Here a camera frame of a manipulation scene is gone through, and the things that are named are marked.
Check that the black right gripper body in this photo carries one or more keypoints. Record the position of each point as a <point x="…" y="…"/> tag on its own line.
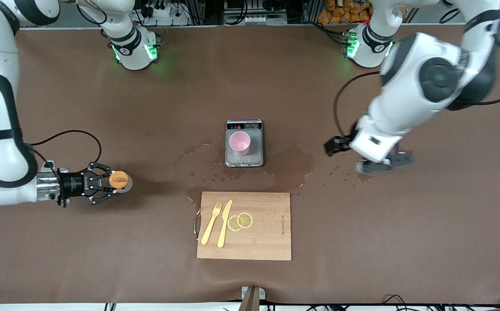
<point x="71" y="182"/>

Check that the translucent sauce bottle orange cap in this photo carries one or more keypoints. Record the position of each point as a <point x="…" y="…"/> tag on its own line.
<point x="118" y="179"/>

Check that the pink plastic cup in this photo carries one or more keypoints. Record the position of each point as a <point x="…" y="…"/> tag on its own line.
<point x="239" y="142"/>

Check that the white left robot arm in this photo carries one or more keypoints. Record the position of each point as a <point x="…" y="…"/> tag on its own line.
<point x="427" y="77"/>

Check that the brown table cloth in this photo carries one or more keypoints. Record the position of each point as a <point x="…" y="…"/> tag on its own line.
<point x="103" y="259"/>

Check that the silver kitchen scale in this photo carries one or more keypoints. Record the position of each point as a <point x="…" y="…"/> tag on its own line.
<point x="255" y="158"/>

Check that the wooden cutting board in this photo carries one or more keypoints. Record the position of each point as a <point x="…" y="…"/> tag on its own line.
<point x="269" y="235"/>

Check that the yellow plastic fork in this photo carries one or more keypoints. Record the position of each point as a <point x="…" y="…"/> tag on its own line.
<point x="209" y="231"/>

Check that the yellow lemon slice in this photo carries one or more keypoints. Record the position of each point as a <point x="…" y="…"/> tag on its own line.
<point x="233" y="224"/>
<point x="246" y="220"/>

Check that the yellow plastic knife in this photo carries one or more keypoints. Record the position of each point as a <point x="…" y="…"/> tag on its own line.
<point x="223" y="229"/>

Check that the orange snack packets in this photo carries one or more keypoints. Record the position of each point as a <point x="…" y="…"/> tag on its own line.
<point x="340" y="13"/>

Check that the white power strip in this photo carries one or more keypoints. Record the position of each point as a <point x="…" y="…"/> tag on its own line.
<point x="163" y="12"/>

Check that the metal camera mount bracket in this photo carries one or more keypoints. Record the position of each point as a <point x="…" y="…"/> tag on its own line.
<point x="252" y="300"/>

